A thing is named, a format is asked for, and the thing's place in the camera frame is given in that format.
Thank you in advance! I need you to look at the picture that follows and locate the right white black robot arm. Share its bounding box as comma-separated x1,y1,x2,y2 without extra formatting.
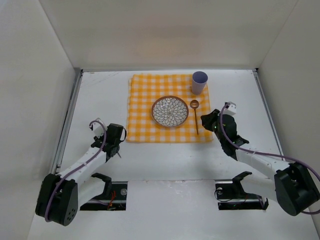
201,109,320,216

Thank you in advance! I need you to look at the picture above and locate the yellow white checkered cloth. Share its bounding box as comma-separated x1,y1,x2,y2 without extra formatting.
126,74,213,143

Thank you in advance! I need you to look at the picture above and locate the purple cable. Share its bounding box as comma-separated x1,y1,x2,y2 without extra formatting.
218,102,320,216
44,120,108,223

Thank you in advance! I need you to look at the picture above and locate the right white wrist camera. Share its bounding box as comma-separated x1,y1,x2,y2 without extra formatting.
223,102,237,116

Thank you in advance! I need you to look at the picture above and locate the lilac paper cup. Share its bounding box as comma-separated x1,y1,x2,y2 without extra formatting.
191,71,208,95

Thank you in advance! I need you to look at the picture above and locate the copper spoon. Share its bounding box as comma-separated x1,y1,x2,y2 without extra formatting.
190,99,200,135

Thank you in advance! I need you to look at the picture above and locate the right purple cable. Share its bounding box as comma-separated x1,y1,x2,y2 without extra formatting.
218,102,320,216

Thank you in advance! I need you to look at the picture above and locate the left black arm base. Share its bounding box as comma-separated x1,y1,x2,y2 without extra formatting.
79,173,128,211

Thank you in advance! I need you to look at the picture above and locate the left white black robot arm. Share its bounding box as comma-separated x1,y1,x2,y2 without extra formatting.
35,119,128,226

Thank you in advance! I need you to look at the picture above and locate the floral patterned bowl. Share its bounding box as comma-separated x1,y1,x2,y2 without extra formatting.
151,95,189,128

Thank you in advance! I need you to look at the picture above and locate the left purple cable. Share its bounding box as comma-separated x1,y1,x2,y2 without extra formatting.
44,120,108,223

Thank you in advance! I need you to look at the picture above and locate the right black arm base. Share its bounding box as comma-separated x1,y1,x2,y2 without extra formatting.
214,171,269,211

